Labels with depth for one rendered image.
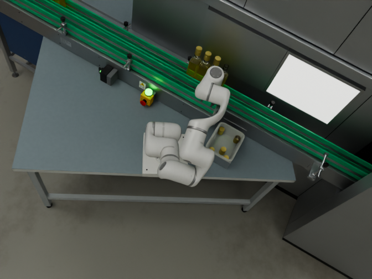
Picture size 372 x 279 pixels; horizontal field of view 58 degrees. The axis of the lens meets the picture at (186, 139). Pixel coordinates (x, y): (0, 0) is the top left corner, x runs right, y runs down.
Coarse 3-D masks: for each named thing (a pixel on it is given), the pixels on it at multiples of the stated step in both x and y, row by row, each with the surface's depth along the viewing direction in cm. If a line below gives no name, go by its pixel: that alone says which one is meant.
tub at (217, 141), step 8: (216, 128) 199; (232, 128) 201; (216, 136) 205; (224, 136) 206; (232, 136) 206; (240, 136) 203; (208, 144) 193; (216, 144) 202; (224, 144) 203; (232, 144) 204; (240, 144) 197; (216, 152) 199; (232, 152) 200
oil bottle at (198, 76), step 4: (200, 64) 189; (204, 64) 189; (208, 64) 189; (200, 68) 191; (204, 68) 189; (208, 68) 191; (200, 72) 193; (204, 72) 192; (196, 76) 198; (200, 76) 196; (200, 80) 198
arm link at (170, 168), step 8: (168, 160) 139; (176, 160) 147; (160, 168) 138; (168, 168) 135; (176, 168) 136; (184, 168) 138; (192, 168) 140; (160, 176) 138; (168, 176) 136; (176, 176) 136; (184, 176) 137; (192, 176) 138; (184, 184) 141
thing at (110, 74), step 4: (104, 68) 207; (108, 68) 207; (112, 68) 208; (100, 72) 205; (104, 72) 205; (108, 72) 206; (112, 72) 206; (116, 72) 207; (100, 76) 208; (104, 76) 206; (108, 76) 204; (112, 76) 205; (116, 76) 211; (104, 80) 209; (108, 80) 207; (112, 80) 208; (108, 84) 210
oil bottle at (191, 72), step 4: (192, 56) 190; (192, 60) 190; (196, 60) 189; (200, 60) 191; (188, 64) 194; (192, 64) 192; (196, 64) 190; (188, 68) 196; (192, 68) 194; (196, 68) 193; (188, 72) 198; (192, 72) 197; (196, 72) 197; (192, 76) 199
